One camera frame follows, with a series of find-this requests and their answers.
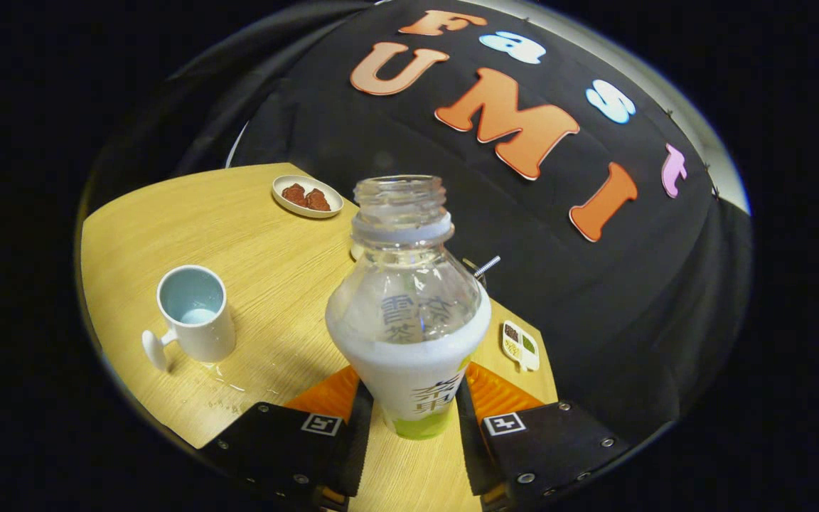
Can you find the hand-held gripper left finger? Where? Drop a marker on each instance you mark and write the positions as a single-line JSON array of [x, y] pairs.
[[281, 444]]

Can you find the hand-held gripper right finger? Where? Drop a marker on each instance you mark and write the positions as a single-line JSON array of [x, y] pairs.
[[552, 444]]

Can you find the clear plastic juice bottle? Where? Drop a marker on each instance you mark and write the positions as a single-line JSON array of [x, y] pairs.
[[409, 370]]

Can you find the white divided dish with beans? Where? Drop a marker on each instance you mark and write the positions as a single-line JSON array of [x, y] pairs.
[[521, 346]]

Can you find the wooden table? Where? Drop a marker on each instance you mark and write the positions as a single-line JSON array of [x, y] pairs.
[[274, 277]]

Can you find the white oval plate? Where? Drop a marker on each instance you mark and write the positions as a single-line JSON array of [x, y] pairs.
[[306, 210]]

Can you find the brown food piece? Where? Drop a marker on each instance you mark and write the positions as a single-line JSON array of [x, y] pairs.
[[294, 193], [318, 200]]

